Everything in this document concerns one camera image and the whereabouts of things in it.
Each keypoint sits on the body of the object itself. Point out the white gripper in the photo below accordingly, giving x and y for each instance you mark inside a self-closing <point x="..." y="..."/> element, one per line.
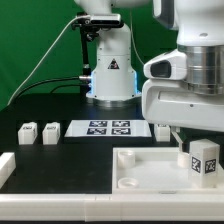
<point x="168" y="103"/>

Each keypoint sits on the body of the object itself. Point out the white square table top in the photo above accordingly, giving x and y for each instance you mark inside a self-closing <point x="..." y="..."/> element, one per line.
<point x="151" y="170"/>

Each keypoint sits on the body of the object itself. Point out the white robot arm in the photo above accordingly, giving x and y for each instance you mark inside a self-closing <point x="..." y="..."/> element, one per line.
<point x="184" y="87"/>

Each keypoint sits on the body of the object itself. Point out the white L-shaped obstacle fence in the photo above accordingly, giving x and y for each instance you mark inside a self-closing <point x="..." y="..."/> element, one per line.
<point x="113" y="207"/>

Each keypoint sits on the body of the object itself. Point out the white plate with AprilTags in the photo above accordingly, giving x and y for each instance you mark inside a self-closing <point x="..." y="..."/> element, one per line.
<point x="108" y="128"/>

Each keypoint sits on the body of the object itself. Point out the camera on black stand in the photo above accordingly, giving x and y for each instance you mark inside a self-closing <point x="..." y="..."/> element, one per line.
<point x="89" y="27"/>

